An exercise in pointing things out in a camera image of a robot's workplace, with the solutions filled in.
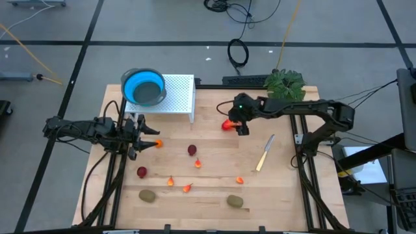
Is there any brown green toy kiwi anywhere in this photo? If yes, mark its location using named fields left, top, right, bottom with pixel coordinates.
left=226, top=194, right=244, bottom=209
left=138, top=189, right=157, bottom=204

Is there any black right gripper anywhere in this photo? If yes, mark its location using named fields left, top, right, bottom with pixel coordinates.
left=227, top=92, right=261, bottom=137

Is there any black computer keyboard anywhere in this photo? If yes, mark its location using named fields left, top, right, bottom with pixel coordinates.
left=391, top=187, right=416, bottom=232

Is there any white floor cable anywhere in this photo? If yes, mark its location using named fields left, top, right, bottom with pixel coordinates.
left=0, top=3, right=55, bottom=40

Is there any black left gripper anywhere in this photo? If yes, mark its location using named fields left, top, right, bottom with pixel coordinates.
left=122, top=112, right=161, bottom=162

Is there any black hanging coiled cable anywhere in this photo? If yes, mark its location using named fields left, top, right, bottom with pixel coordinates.
left=226, top=0, right=254, bottom=76

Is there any white board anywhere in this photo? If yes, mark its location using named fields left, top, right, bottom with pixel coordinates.
left=343, top=145, right=389, bottom=185

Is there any black cable bundle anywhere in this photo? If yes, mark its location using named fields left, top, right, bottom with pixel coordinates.
left=203, top=0, right=282, bottom=25

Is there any black aluminium table frame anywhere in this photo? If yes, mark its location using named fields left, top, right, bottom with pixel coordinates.
left=71, top=83, right=350, bottom=234

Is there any grey cart base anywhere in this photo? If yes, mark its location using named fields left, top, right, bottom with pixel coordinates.
left=6, top=0, right=68, bottom=8
left=0, top=71, right=34, bottom=83

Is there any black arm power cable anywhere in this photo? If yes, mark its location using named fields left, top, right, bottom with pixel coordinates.
left=80, top=149, right=111, bottom=223

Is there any white perforated metal shelf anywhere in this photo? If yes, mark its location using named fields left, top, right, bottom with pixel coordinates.
left=124, top=73, right=197, bottom=124

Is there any black ribbed bar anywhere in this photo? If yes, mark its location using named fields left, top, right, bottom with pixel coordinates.
left=222, top=74, right=271, bottom=87

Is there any grey desk monitor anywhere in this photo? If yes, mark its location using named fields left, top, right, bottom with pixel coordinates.
left=396, top=67, right=416, bottom=152

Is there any red orange toy mango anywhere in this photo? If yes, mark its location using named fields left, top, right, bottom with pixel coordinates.
left=222, top=119, right=242, bottom=132

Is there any blue grey collapsible bowl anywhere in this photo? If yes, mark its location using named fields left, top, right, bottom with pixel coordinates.
left=120, top=67, right=168, bottom=107

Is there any knife with yellow handle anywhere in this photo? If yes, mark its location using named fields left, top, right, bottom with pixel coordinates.
left=255, top=134, right=276, bottom=172

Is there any black floor object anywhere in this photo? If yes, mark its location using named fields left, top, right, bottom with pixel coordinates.
left=0, top=99, right=14, bottom=116

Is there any yellow hanging cable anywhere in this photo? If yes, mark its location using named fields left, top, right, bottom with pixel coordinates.
left=0, top=23, right=64, bottom=86
left=275, top=0, right=303, bottom=73

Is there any green plant in white pot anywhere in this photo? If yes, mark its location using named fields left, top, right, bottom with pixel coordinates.
left=263, top=68, right=307, bottom=102

